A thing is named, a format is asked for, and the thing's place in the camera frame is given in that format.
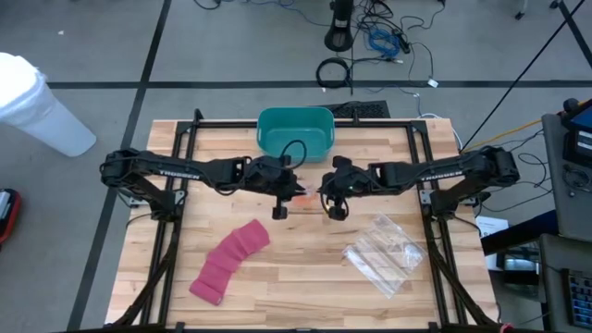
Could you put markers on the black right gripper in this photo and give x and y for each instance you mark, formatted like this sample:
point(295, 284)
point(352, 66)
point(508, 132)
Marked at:
point(344, 182)

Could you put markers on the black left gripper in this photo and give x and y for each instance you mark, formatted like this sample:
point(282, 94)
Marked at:
point(270, 178)

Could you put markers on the pink elastic bandage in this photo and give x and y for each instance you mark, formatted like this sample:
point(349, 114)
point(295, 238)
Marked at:
point(226, 263)

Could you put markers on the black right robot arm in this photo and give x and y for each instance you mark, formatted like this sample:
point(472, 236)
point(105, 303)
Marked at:
point(439, 173)

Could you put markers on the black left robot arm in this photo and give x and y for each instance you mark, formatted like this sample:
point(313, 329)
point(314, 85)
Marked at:
point(176, 168)

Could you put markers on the teal plastic basket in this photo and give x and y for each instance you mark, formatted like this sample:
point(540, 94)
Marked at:
point(296, 129)

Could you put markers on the black perforated floor mat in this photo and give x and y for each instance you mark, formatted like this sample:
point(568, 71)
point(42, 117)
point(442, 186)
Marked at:
point(365, 110)

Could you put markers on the black floor stand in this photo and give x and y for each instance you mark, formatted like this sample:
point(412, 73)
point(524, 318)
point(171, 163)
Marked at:
point(339, 37)

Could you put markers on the white paper sheet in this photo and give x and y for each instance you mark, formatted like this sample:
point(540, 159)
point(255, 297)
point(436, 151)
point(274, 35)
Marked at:
point(490, 226)

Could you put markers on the dark blue panel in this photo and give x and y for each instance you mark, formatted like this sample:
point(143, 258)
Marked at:
point(522, 231)

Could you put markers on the black diagonal pole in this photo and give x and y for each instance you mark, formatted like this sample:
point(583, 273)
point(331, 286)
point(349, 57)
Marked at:
point(522, 75)

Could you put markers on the grey equipment cart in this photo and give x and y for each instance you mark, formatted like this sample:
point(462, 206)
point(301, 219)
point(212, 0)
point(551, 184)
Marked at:
point(571, 203)

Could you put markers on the monitor with blue screen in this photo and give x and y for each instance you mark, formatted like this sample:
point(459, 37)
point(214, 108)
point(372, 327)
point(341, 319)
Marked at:
point(580, 131)

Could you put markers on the white trash bin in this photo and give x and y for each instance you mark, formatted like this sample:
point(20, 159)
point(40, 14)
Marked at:
point(41, 115)

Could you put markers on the red black case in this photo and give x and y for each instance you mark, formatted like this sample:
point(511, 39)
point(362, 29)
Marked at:
point(16, 217)

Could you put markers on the black aluminium table frame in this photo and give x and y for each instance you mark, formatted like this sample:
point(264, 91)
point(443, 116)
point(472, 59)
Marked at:
point(222, 124)

